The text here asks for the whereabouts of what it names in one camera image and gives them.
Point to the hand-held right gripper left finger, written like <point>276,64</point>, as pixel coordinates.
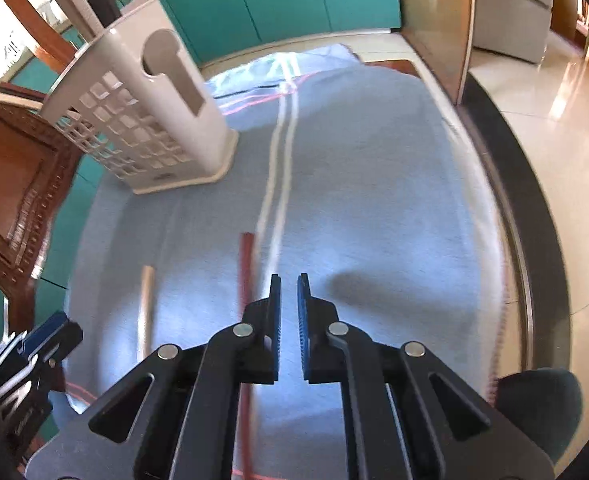
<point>276,330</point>

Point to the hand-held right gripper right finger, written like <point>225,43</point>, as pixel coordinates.
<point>302,330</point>

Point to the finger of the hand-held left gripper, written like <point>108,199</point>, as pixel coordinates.
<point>49,324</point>
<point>67,341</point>

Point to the red-brown chopstick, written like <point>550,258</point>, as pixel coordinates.
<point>247,270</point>

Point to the white plastic utensil holder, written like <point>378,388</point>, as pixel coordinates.
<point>174,125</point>

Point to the blue striped towel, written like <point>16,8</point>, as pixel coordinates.
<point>364,185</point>

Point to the carved wooden chair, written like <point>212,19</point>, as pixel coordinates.
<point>4,170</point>

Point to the person's leg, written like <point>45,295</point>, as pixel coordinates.
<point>539,410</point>

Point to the silver refrigerator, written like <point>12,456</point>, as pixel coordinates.
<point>509,10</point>

